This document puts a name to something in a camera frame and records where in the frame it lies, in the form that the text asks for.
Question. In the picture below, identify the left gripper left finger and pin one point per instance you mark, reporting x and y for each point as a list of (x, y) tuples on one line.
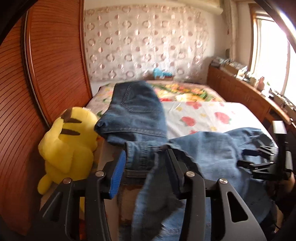
[(59, 217)]

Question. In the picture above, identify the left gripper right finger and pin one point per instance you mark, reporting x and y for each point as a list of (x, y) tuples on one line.
[(231, 218)]

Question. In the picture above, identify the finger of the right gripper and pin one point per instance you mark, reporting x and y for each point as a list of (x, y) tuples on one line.
[(268, 167), (263, 151)]

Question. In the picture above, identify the floral yellow blanket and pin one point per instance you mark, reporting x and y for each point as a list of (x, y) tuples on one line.
[(165, 90)]

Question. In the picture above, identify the wooden side cabinet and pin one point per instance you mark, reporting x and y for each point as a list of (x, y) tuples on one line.
[(233, 90)]

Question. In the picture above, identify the strawberry print white bedsheet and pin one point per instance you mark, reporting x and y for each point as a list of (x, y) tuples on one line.
[(184, 118)]

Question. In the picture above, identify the window with wooden frame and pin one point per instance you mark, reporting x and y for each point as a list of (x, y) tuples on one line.
[(273, 57)]

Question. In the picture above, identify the blue plush toy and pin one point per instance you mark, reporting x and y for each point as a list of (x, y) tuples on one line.
[(160, 74)]

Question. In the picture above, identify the white air conditioner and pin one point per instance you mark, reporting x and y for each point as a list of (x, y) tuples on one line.
[(210, 6)]

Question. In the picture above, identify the yellow Pikachu plush toy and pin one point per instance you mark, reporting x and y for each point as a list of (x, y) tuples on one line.
[(68, 149)]

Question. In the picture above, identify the blue denim jeans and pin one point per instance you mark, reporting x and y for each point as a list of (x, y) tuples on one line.
[(135, 120)]

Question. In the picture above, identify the pink circle patterned curtain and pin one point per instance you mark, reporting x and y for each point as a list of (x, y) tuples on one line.
[(129, 42)]

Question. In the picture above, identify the wooden slatted wardrobe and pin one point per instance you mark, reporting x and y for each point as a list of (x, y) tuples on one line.
[(43, 72)]

